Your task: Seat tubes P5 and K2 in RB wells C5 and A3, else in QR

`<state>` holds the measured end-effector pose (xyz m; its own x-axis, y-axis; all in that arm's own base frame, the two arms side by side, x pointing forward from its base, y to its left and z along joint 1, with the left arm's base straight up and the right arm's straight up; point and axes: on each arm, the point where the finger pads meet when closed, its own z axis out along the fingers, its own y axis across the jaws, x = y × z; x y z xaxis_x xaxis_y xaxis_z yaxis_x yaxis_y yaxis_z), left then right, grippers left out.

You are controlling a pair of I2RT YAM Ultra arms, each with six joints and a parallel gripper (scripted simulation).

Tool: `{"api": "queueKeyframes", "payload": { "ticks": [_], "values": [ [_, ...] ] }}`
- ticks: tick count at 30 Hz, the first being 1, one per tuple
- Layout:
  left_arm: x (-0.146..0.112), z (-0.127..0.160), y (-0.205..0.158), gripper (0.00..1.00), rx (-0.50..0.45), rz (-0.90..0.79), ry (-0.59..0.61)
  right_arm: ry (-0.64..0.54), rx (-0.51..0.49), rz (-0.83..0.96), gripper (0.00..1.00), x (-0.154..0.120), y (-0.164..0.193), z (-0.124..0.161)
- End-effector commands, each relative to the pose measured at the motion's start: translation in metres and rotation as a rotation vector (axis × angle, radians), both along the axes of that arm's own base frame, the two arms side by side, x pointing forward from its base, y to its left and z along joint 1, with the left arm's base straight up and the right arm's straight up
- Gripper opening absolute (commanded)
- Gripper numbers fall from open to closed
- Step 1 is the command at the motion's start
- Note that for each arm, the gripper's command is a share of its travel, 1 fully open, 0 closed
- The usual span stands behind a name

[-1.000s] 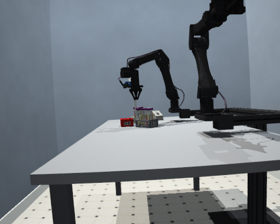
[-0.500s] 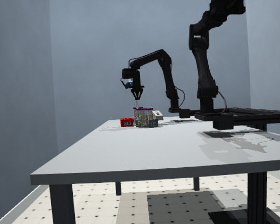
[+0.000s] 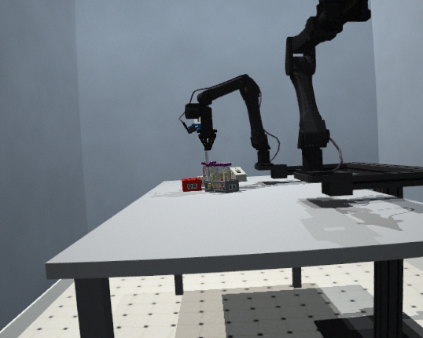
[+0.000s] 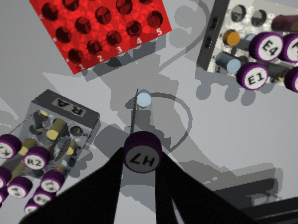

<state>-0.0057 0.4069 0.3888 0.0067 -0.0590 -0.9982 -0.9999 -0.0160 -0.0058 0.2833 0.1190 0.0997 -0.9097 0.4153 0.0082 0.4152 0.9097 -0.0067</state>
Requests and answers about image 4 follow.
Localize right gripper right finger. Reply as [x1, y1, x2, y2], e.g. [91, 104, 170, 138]
[155, 151, 259, 224]

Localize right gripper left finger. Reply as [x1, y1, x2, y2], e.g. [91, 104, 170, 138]
[19, 147, 124, 224]

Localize red rack with round wells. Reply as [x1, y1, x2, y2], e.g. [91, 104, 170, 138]
[29, 0, 172, 74]

